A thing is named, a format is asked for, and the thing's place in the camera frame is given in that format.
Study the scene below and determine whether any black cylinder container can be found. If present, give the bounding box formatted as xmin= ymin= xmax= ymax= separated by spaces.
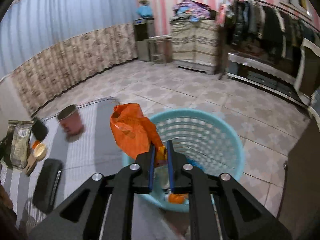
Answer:
xmin=31 ymin=117 xmax=48 ymax=142

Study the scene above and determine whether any orange peel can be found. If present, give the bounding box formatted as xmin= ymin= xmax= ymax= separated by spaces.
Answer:
xmin=167 ymin=193 xmax=189 ymax=204

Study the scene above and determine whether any orange snack bag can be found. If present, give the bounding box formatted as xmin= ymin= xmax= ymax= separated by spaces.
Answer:
xmin=110 ymin=103 xmax=167 ymax=167

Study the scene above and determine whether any dark wooden cabinet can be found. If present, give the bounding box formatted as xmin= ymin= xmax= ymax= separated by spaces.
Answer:
xmin=278 ymin=119 xmax=320 ymax=239

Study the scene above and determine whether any potted plant blue wrap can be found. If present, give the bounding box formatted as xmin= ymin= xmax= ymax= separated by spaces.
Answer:
xmin=137 ymin=0 xmax=153 ymax=18

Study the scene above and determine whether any clothes rack with garments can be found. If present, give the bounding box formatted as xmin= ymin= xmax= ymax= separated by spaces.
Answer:
xmin=219 ymin=0 xmax=319 ymax=63

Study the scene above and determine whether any low bench with lace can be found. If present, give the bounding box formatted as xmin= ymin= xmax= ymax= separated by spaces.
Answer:
xmin=226 ymin=51 xmax=311 ymax=108

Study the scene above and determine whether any striped grey tablecloth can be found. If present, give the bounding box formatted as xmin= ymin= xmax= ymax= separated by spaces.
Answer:
xmin=1 ymin=98 xmax=183 ymax=239

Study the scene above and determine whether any black glasses case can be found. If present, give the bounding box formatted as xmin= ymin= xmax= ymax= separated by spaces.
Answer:
xmin=33 ymin=158 xmax=63 ymax=215

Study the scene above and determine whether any cream plastic lid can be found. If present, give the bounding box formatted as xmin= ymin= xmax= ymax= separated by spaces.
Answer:
xmin=33 ymin=143 xmax=47 ymax=161

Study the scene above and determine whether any small orange cap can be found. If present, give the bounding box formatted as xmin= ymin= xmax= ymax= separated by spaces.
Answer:
xmin=32 ymin=140 xmax=41 ymax=150

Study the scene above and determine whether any small folding stool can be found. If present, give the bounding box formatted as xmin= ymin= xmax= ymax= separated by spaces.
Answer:
xmin=147 ymin=35 xmax=172 ymax=64

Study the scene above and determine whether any pile of colourful clothes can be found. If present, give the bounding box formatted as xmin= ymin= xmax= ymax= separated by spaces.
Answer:
xmin=170 ymin=0 xmax=216 ymax=22

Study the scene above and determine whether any pink metal mug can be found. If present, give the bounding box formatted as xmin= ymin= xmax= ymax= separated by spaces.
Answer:
xmin=57 ymin=105 xmax=84 ymax=136

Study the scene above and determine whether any blue and floral curtain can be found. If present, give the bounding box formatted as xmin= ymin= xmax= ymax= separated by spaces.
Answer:
xmin=1 ymin=0 xmax=137 ymax=115

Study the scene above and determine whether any light blue plastic basket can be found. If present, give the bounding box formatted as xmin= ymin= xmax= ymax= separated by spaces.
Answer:
xmin=121 ymin=108 xmax=246 ymax=214

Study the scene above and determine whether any grey water dispenser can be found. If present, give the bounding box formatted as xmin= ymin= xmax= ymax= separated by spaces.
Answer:
xmin=133 ymin=17 xmax=155 ymax=61

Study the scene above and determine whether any cloth-covered cabinet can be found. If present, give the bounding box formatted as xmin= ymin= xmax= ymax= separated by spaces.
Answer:
xmin=170 ymin=20 xmax=220 ymax=75

